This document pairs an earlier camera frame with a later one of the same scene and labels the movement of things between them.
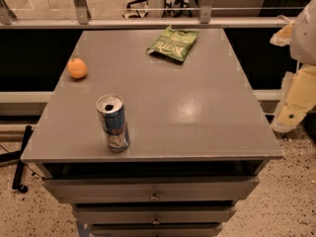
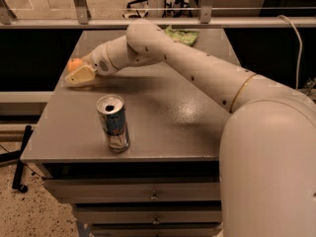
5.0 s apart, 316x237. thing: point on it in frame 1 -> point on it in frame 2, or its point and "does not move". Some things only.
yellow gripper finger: x=299 y=92 -> x=81 y=75
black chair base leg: x=15 y=156 does not move
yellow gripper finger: x=283 y=38 -> x=87 y=59
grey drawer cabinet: x=197 y=143 does not move
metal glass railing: x=147 y=6 does not move
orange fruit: x=77 y=68 does not move
